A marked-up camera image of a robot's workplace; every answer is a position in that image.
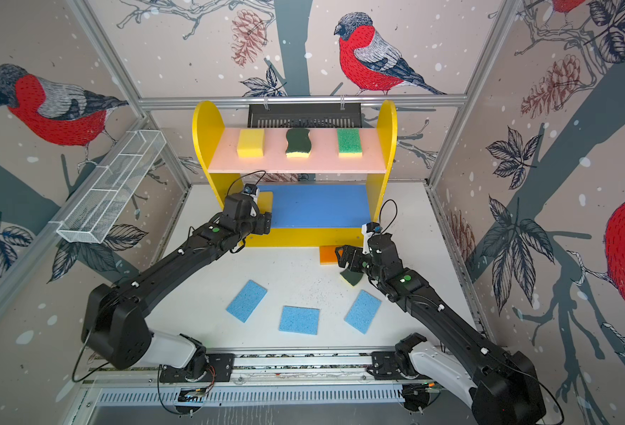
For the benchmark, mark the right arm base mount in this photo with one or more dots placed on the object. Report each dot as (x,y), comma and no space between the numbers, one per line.
(392,366)

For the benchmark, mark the white wire mesh basket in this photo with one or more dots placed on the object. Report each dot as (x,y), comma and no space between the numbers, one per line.
(96,212)

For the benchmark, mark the yellow orange-tinted sponge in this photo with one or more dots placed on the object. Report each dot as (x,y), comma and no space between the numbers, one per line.
(265,202)

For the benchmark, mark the right blue sponge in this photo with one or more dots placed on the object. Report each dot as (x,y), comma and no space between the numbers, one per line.
(362,312)

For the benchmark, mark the orange sponge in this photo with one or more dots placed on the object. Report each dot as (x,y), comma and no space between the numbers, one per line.
(327,255)

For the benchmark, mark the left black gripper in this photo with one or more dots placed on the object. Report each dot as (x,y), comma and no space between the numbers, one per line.
(264,223)

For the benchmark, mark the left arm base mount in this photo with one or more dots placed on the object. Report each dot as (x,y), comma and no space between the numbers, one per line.
(206,369)

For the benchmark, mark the bright green sponge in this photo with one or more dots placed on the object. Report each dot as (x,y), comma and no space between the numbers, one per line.
(349,143)

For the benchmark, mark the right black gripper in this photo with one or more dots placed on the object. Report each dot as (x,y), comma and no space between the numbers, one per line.
(356,254)

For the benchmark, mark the blue sponge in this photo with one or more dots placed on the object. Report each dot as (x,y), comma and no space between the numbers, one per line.
(362,312)
(299,320)
(246,301)

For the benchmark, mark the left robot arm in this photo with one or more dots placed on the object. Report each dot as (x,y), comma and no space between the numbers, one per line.
(115,324)

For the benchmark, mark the black perforated metal tray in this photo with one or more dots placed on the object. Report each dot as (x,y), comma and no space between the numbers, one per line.
(307,116)

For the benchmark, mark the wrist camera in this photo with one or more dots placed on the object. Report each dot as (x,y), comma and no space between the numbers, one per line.
(250,189)
(369,230)

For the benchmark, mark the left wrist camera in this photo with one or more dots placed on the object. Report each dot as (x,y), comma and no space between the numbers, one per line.
(250,189)

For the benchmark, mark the horizontal aluminium frame bar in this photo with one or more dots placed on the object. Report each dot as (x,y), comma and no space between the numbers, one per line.
(189,103)

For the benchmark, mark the dark green wavy sponge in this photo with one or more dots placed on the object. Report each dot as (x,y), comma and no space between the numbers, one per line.
(299,143)
(350,277)

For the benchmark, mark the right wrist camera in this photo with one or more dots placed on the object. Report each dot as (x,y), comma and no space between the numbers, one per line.
(369,230)

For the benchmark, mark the left blue sponge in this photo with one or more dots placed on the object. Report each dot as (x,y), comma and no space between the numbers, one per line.
(246,301)

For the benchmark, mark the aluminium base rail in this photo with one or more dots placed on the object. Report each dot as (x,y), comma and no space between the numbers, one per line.
(301,366)

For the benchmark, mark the middle blue sponge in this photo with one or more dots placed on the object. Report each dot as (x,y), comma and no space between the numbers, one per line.
(299,320)

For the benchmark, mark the plain yellow sponge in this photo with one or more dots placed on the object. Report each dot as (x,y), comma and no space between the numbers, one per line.
(251,143)

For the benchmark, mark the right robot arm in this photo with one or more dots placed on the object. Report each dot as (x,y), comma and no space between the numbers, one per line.
(498,386)

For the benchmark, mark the yellow shelf unit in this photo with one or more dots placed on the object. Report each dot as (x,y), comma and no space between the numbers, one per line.
(305,214)

